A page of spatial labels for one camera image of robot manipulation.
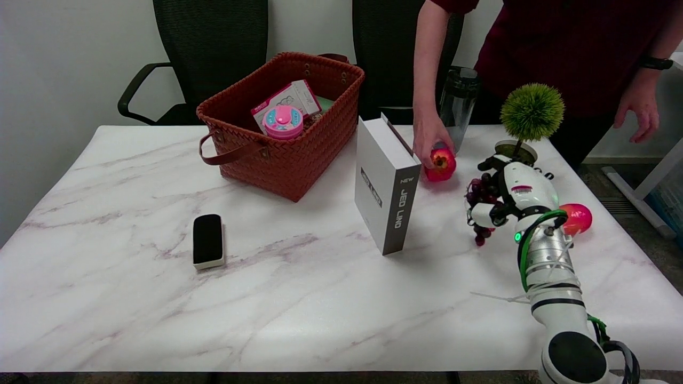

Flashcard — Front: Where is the person's right hand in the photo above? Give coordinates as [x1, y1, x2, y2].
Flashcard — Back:
[412, 107, 456, 170]

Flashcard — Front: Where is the person's left hand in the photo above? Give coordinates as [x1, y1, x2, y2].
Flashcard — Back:
[614, 69, 661, 143]

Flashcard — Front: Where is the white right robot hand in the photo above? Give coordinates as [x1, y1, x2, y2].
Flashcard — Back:
[467, 154, 561, 233]

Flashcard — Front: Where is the grey transparent water bottle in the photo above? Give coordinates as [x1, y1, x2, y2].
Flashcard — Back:
[439, 66, 481, 153]

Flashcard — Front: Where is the red apple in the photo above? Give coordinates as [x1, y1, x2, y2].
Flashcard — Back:
[424, 148, 457, 182]

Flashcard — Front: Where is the dark red grape bunch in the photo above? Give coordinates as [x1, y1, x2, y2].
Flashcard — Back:
[465, 172, 505, 247]

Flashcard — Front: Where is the white and grey book box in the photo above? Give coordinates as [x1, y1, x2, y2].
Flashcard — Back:
[354, 113, 422, 256]

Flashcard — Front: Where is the person's left forearm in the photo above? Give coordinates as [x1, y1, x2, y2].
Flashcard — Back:
[643, 19, 683, 60]

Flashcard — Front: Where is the person's right forearm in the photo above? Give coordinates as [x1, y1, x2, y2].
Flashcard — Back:
[412, 0, 454, 114]

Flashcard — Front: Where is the black wristwatch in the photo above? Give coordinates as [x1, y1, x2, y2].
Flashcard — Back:
[639, 55, 674, 71]

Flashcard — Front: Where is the pink and orange mango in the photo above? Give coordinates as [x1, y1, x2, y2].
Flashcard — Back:
[559, 203, 593, 236]

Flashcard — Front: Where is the white side desk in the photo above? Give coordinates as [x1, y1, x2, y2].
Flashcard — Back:
[602, 52, 683, 239]

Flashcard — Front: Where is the artificial plant in white pot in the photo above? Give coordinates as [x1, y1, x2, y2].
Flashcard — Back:
[494, 83, 565, 166]

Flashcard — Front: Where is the black mesh office chair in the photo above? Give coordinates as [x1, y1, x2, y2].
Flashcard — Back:
[352, 0, 465, 126]
[117, 0, 269, 126]

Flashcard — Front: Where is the person in dark red shirt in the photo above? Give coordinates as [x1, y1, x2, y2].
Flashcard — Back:
[430, 0, 683, 171]

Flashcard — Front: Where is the blue storage box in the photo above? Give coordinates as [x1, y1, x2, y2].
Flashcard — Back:
[648, 176, 683, 235]

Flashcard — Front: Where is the pink and white carton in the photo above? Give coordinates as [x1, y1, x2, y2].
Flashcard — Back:
[250, 80, 322, 134]

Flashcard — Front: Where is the red-brown woven basket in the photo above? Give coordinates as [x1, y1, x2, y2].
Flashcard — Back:
[196, 52, 366, 203]

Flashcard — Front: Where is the pink round toy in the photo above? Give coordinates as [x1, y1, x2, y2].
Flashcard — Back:
[262, 105, 304, 140]

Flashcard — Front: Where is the black and white eraser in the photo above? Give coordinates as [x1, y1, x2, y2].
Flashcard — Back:
[192, 214, 226, 270]

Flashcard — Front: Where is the green robot cable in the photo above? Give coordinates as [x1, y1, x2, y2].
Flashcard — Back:
[519, 210, 610, 345]

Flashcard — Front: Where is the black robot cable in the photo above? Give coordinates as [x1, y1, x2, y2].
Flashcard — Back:
[600, 340, 641, 384]

